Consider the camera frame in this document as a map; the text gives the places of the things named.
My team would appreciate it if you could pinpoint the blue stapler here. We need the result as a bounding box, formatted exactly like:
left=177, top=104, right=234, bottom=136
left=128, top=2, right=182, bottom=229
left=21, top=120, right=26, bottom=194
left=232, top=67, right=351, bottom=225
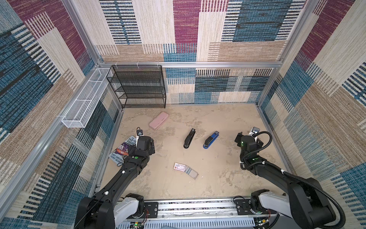
left=203, top=131, right=219, bottom=149

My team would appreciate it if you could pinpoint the black stapler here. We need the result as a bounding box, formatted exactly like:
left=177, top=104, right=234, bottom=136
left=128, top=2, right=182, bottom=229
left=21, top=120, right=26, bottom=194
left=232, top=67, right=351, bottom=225
left=184, top=128, right=195, bottom=149

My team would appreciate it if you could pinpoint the red white staple box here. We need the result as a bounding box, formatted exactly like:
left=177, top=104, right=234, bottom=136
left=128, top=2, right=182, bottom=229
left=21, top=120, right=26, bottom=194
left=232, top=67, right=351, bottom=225
left=173, top=163, right=186, bottom=172

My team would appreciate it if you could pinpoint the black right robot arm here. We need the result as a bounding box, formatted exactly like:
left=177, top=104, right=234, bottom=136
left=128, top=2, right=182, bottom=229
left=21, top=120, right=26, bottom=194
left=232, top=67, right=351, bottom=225
left=234, top=131, right=346, bottom=229

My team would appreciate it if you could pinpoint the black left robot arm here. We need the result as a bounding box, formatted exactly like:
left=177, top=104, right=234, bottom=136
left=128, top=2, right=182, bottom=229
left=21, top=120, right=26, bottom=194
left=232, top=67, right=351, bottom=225
left=74, top=136, right=155, bottom=229

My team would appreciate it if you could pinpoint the pink pencil case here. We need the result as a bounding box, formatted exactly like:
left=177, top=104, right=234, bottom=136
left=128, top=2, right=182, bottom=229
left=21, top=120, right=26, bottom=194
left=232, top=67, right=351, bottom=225
left=149, top=112, right=169, bottom=130

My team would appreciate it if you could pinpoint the colourful paperback book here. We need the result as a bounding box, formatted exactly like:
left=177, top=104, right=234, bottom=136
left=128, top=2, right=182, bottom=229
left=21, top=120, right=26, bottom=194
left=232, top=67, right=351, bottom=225
left=109, top=136, right=136, bottom=167

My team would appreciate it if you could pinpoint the black mesh shelf rack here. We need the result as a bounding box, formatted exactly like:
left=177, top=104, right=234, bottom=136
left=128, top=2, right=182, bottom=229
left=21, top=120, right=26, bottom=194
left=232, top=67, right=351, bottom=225
left=106, top=65, right=166, bottom=108

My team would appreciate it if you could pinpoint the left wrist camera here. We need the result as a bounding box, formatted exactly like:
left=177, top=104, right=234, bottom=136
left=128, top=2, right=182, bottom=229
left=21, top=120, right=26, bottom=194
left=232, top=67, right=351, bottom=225
left=136, top=127, right=144, bottom=142

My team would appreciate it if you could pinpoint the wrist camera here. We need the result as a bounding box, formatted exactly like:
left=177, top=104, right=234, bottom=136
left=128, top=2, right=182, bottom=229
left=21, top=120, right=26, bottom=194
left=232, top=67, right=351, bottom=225
left=136, top=127, right=144, bottom=142
left=248, top=127, right=260, bottom=137

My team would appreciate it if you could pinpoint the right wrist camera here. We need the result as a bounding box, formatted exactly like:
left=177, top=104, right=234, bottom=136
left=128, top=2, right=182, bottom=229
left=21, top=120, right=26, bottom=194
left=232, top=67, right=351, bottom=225
left=248, top=127, right=260, bottom=137

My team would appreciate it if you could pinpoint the black corrugated cable conduit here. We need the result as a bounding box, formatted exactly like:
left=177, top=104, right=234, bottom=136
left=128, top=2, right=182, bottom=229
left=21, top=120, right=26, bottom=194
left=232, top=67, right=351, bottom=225
left=241, top=131, right=346, bottom=229

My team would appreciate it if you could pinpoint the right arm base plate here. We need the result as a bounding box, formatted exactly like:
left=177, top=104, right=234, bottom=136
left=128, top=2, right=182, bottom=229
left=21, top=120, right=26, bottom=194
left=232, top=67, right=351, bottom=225
left=233, top=196, right=277, bottom=216

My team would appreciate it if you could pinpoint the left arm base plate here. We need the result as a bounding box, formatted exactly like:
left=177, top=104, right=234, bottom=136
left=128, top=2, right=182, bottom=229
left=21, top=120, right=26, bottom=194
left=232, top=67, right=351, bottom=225
left=132, top=202, right=159, bottom=219

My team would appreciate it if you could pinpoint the white wire mesh basket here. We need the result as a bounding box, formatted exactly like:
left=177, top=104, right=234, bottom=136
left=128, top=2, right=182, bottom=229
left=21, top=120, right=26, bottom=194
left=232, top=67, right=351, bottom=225
left=62, top=68, right=109, bottom=128

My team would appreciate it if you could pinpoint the aluminium front rail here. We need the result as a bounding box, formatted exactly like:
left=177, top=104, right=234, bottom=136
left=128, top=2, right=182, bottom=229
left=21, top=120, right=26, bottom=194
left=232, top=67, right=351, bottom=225
left=116, top=197, right=286, bottom=229

